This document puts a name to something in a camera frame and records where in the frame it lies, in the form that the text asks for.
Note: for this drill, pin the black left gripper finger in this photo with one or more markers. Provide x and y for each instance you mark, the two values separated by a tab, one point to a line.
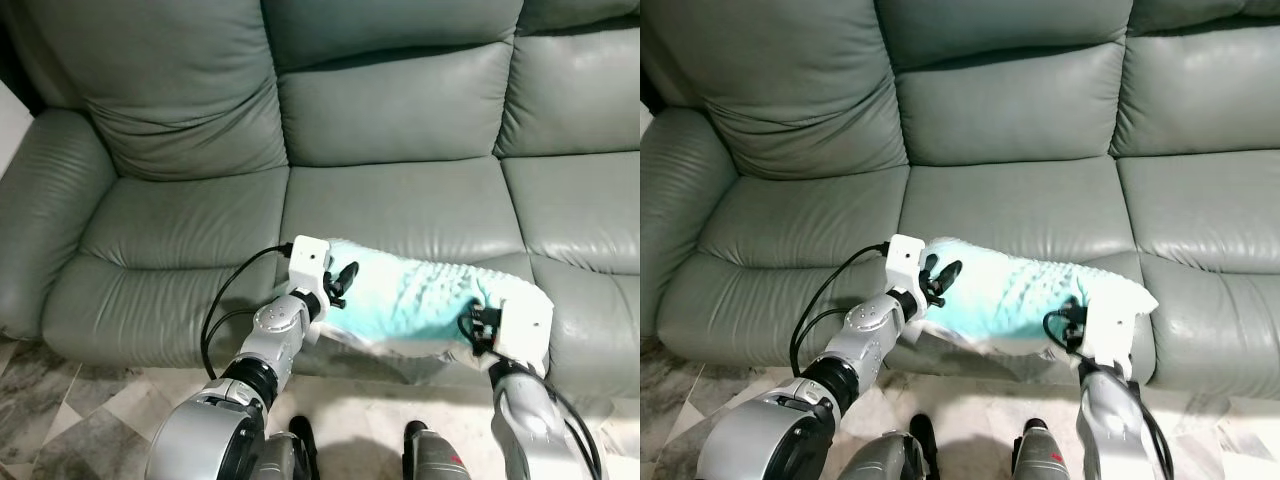
952	268
351	270

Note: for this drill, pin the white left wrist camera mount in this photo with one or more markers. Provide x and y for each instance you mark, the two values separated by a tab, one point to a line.
905	262
308	262

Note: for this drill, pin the grey right robot leg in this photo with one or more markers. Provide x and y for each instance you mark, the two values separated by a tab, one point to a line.
435	460
1040	460

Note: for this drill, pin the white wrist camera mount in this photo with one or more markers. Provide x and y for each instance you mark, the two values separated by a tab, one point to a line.
1120	320
525	325
308	262
905	262

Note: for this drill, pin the turquoise fleece pillow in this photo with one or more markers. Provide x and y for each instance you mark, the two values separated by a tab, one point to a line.
420	295
1020	295

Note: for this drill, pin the grey left robot leg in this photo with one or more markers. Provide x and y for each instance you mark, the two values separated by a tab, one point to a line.
922	445
305	445

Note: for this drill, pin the grey robot leg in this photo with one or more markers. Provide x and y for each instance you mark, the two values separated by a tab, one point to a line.
435	460
305	445
1040	460
922	445

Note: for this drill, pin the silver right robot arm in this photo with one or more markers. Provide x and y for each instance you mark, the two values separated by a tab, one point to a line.
525	420
1110	420

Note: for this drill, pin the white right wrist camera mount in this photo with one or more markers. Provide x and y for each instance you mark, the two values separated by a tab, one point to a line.
525	325
1120	320

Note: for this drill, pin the green leather sofa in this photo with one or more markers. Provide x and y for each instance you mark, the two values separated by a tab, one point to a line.
400	200
1000	200

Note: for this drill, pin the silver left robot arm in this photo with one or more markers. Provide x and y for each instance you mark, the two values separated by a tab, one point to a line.
870	335
275	330

